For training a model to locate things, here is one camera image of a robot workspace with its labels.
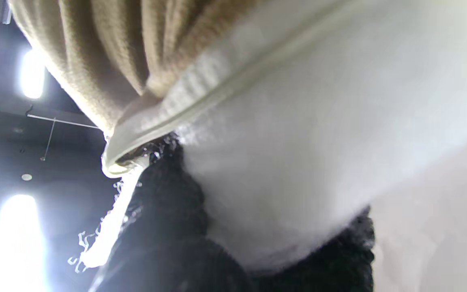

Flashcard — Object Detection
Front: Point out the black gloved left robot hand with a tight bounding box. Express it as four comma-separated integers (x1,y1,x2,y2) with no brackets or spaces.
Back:
88,134,376,292

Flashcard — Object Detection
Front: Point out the white pillow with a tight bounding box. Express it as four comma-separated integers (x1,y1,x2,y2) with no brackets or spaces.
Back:
67,0,467,274

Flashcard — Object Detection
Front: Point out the brown pillowcase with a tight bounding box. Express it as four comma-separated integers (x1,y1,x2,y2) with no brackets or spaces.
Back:
7,0,258,135

